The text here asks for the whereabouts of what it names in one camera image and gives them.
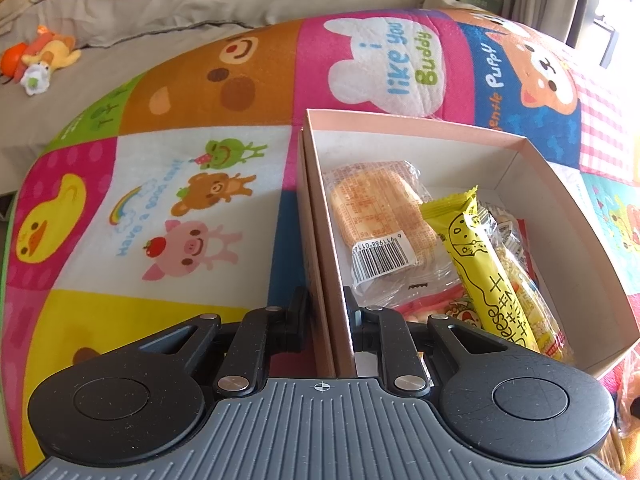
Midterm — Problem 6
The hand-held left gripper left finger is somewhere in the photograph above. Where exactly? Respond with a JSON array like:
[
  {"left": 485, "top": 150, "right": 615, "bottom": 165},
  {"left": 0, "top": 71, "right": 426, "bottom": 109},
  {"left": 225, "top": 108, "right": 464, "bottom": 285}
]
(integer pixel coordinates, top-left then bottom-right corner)
[{"left": 132, "top": 287, "right": 311, "bottom": 395}]

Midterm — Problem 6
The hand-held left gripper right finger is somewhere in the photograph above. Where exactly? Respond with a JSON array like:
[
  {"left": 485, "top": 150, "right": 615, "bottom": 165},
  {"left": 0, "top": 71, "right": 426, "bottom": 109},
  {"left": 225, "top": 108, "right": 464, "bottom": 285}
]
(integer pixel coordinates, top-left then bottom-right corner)
[{"left": 344, "top": 287, "right": 516, "bottom": 395}]

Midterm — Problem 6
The clear packet of orange crackers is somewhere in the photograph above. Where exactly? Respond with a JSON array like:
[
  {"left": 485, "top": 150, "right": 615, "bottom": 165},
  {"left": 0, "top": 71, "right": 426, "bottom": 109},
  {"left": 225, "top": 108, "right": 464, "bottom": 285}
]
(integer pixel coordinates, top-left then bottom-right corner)
[{"left": 322, "top": 159, "right": 463, "bottom": 306}]

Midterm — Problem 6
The yellow cheese stick packet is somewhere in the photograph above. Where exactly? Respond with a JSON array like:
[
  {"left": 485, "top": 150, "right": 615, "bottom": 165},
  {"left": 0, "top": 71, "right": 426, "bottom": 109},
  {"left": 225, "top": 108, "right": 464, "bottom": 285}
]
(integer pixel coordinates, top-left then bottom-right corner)
[{"left": 419, "top": 185, "right": 541, "bottom": 353}]

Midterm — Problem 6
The sesame bar packet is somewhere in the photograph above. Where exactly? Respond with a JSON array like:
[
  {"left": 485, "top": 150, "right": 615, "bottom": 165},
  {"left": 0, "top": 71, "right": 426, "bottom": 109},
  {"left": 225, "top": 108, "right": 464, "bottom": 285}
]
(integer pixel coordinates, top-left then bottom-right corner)
[{"left": 477, "top": 202, "right": 576, "bottom": 361}]

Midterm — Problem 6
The pink cardboard box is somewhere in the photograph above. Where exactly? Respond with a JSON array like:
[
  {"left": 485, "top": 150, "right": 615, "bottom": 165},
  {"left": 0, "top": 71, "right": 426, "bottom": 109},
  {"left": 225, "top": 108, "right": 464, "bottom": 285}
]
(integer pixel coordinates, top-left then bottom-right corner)
[{"left": 298, "top": 108, "right": 640, "bottom": 378}]

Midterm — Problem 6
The red and white snack packet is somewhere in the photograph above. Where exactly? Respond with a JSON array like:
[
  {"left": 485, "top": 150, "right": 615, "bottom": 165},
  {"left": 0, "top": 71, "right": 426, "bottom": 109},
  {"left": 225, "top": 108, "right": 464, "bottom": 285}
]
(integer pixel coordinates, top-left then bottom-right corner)
[{"left": 492, "top": 205, "right": 541, "bottom": 286}]

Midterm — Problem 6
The colourful cartoon play mat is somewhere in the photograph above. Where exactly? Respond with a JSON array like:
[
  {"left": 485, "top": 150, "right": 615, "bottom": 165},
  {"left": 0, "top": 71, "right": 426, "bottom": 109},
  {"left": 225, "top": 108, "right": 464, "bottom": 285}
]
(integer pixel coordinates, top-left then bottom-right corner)
[{"left": 0, "top": 7, "right": 640, "bottom": 476}]

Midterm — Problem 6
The biscuit sticks packet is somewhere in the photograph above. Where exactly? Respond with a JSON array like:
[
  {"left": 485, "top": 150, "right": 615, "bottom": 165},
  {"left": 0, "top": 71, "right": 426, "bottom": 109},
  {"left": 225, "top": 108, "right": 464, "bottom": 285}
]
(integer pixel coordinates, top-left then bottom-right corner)
[{"left": 607, "top": 355, "right": 640, "bottom": 476}]

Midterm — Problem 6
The small white green toy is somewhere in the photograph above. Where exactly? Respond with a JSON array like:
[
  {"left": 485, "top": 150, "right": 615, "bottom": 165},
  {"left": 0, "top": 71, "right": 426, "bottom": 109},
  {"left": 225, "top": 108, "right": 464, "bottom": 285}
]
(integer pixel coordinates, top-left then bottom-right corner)
[{"left": 21, "top": 60, "right": 53, "bottom": 96}]

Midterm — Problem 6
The orange and yellow plush toy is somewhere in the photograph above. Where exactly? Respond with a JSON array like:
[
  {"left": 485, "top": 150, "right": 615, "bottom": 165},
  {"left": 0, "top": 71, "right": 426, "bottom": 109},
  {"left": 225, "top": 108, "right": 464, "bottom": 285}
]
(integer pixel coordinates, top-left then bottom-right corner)
[{"left": 0, "top": 25, "right": 83, "bottom": 83}]

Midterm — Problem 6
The black window frame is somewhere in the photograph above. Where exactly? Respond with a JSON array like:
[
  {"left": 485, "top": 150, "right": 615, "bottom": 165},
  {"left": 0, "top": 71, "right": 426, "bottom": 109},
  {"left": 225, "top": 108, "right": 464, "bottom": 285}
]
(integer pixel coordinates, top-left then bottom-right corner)
[{"left": 592, "top": 0, "right": 640, "bottom": 68}]

